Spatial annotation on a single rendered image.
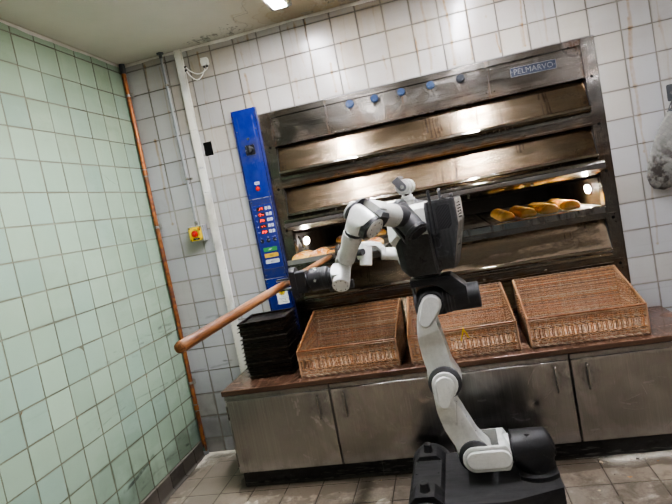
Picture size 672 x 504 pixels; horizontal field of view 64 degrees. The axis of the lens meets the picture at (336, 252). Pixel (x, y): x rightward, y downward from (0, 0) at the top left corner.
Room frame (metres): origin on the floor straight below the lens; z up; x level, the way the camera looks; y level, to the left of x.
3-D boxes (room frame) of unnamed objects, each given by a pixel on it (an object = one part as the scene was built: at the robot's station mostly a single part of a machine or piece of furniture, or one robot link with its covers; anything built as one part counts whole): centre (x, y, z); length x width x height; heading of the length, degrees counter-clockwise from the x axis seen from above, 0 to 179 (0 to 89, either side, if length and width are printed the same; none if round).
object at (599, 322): (2.78, -1.18, 0.72); 0.56 x 0.49 x 0.28; 77
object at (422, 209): (2.30, -0.40, 1.27); 0.34 x 0.30 x 0.36; 159
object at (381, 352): (3.03, 0.00, 0.72); 0.56 x 0.49 x 0.28; 77
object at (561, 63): (3.19, -0.64, 1.99); 1.80 x 0.08 x 0.21; 78
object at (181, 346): (2.09, 0.22, 1.19); 1.71 x 0.03 x 0.03; 167
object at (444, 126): (3.17, -0.64, 1.80); 1.79 x 0.11 x 0.19; 78
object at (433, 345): (2.32, -0.36, 0.78); 0.18 x 0.15 x 0.47; 167
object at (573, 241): (3.17, -0.64, 1.02); 1.79 x 0.11 x 0.19; 78
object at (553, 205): (3.48, -1.30, 1.21); 0.61 x 0.48 x 0.06; 168
